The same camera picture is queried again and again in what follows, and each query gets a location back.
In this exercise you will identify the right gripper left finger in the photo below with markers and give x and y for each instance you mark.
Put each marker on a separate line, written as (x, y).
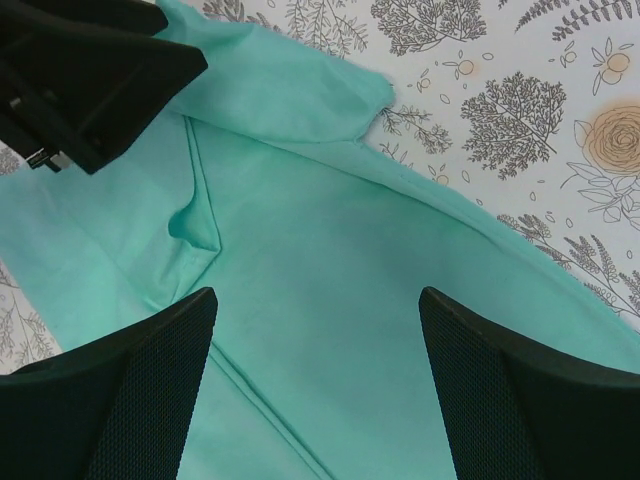
(119, 407)

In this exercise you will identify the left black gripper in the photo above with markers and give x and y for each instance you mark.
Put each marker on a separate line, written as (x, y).
(81, 80)

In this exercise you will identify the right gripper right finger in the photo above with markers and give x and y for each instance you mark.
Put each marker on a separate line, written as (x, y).
(514, 408)

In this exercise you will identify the teal t shirt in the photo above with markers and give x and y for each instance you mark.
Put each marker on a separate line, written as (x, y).
(255, 181)

